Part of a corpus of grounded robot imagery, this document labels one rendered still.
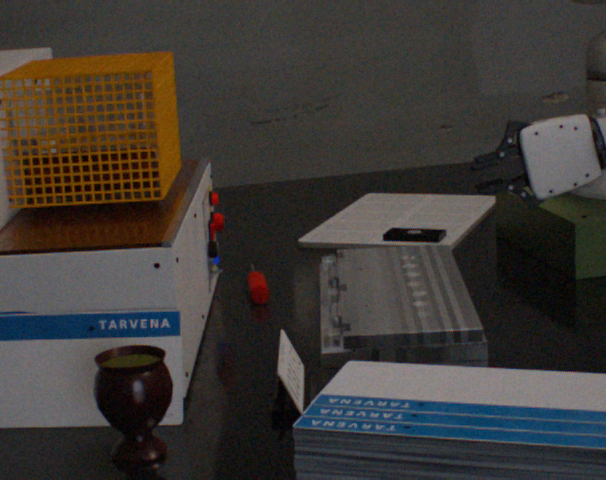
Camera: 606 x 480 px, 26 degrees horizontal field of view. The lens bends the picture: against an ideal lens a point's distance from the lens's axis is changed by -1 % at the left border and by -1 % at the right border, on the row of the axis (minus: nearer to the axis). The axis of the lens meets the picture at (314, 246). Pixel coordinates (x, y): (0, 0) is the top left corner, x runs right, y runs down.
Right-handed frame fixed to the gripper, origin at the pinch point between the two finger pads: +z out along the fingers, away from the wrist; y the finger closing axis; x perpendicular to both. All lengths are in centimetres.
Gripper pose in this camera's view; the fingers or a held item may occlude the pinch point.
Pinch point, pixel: (487, 174)
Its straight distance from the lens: 181.4
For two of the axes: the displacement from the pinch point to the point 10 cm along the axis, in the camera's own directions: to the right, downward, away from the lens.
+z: -9.6, 2.7, 0.7
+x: 0.0, -2.4, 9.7
